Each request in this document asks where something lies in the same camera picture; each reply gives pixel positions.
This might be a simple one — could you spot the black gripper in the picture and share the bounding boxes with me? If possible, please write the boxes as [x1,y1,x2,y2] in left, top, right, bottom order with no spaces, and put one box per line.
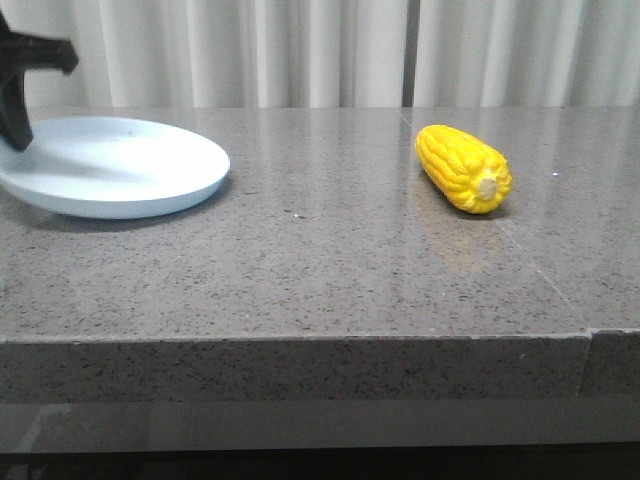
[1,15,79,152]

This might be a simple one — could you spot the white pleated curtain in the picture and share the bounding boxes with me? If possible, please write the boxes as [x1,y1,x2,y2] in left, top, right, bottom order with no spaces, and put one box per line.
[1,1,639,108]

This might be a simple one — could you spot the yellow plastic corn cob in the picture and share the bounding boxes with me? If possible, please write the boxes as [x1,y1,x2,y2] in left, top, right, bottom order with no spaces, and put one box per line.
[415,125,513,214]

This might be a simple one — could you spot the light blue round plate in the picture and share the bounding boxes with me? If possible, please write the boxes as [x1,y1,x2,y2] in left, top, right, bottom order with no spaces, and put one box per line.
[1,116,231,220]

